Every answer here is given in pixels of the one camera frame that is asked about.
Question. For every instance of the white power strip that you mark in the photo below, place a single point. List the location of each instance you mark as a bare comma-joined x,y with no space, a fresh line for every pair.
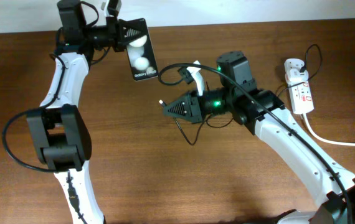
300,93

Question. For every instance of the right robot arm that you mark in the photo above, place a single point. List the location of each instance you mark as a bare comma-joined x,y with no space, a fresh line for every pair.
331,186

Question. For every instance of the white USB charger plug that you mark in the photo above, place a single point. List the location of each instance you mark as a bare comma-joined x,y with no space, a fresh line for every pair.
294,76

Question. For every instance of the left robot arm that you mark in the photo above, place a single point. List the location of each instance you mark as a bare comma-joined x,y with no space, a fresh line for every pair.
61,139

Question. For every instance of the black smartphone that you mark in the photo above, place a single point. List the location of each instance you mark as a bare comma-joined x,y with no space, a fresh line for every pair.
142,58

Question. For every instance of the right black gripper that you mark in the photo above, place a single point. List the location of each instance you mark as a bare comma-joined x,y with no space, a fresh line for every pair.
194,107

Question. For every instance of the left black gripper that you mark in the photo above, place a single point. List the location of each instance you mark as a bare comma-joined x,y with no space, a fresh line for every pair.
112,25

